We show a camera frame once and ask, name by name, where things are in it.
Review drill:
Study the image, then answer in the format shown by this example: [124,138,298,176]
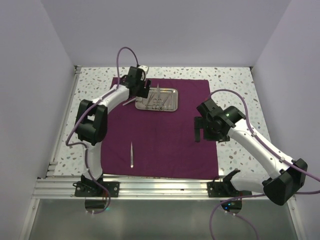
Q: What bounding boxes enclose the steel forceps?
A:
[122,97,137,106]

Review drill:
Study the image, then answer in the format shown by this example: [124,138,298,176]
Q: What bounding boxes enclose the stainless steel instrument tray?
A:
[135,87,179,112]

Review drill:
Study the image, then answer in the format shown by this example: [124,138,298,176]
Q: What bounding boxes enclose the purple cloth wrap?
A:
[100,78,219,180]

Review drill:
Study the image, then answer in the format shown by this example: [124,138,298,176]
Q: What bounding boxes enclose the steel tweezers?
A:
[130,141,134,169]

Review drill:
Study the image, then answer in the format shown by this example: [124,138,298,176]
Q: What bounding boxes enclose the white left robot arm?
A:
[74,65,151,197]

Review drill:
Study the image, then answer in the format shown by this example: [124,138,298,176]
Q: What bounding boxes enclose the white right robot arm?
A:
[194,99,308,206]

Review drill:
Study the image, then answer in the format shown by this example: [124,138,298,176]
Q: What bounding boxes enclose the steel surgical scissors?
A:
[152,84,162,110]

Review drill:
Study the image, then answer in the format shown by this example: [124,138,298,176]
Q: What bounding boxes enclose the steel needle holder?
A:
[159,93,173,112]

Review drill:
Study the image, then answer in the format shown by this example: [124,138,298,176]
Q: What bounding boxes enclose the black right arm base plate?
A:
[206,177,252,198]

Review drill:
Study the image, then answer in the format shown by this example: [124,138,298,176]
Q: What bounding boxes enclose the aluminium front rail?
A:
[31,176,296,201]

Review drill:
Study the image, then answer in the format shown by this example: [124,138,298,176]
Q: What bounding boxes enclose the aluminium rail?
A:
[44,65,82,178]
[31,176,296,201]

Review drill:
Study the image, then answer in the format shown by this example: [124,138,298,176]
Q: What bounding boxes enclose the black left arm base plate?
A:
[72,181,120,198]

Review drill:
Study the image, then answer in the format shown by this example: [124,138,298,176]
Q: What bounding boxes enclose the aluminium left side rail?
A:
[44,65,82,178]

